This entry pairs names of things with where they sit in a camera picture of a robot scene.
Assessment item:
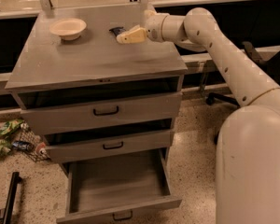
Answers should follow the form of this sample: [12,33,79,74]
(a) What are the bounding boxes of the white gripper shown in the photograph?
[116,10,169,44]

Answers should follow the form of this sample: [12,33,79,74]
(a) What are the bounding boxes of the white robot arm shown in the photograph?
[117,7,280,224]

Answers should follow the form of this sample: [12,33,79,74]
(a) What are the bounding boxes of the grey top drawer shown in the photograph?
[21,92,181,135]

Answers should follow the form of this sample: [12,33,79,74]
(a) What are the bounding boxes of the grey drawer cabinet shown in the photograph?
[5,3,189,224]

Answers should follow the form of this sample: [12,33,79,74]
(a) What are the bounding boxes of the grey middle drawer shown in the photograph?
[46,129,174,163]

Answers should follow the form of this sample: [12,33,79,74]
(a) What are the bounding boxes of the grey open bottom drawer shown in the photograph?
[57,149,181,224]

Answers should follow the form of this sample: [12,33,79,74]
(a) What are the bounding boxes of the white paper bowl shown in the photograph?
[49,18,87,41]

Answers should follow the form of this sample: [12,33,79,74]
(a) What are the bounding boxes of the black office chair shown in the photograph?
[206,40,280,148]

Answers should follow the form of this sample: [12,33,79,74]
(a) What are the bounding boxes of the red white can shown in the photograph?
[35,142,47,157]

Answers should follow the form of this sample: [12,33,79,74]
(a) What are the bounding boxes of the blue soda can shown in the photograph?
[12,141,34,152]

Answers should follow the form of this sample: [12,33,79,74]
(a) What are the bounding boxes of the green chip bag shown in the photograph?
[0,119,23,139]

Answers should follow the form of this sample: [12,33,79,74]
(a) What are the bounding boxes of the black metal stand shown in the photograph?
[2,172,22,224]

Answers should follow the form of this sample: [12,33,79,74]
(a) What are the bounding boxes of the black top drawer handle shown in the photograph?
[92,106,119,117]

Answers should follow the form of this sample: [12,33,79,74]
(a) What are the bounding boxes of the black drawer handle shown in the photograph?
[92,106,119,117]
[103,141,124,150]
[112,210,133,221]

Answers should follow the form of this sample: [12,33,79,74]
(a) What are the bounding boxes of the black middle drawer handle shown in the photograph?
[103,141,124,150]

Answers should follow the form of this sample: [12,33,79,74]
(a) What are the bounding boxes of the black bottom drawer handle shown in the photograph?
[112,210,133,221]

